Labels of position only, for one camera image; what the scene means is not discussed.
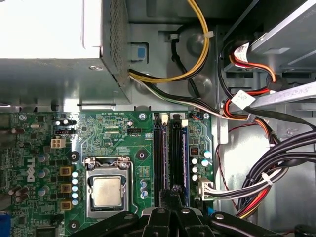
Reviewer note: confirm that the metal socket cover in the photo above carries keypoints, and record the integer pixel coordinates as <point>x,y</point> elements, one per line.
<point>89,195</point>

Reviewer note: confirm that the black RAM slot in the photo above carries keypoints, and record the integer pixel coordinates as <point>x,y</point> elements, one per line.
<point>176,153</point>
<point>158,160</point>

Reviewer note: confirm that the metal locking lever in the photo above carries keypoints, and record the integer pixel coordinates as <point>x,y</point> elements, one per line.
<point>135,192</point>

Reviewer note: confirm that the green motherboard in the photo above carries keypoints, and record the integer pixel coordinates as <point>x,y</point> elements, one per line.
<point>111,140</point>

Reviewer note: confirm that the grey power supply unit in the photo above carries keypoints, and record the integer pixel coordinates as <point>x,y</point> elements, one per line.
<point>61,79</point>

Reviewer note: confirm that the blue plastic clip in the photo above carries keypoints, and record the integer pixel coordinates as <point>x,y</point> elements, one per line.
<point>139,51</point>

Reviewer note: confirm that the white board power connector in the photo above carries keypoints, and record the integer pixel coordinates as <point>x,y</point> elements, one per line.
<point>205,188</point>

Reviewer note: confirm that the black PC case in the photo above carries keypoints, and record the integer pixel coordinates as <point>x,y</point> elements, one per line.
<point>153,44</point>

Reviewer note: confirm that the silver CPU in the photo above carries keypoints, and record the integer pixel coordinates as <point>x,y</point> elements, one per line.
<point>107,191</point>

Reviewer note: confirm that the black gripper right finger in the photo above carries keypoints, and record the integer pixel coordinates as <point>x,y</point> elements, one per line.
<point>187,222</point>

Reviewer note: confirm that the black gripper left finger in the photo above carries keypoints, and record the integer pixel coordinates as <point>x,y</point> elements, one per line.
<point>158,222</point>

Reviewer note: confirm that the white four-pin power socket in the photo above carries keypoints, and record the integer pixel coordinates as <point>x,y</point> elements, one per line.
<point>58,143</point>

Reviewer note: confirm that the blue VGA port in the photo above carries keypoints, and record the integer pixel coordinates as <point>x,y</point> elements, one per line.
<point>5,224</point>

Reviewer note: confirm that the metal drive cage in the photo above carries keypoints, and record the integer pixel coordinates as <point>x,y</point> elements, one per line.
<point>284,37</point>

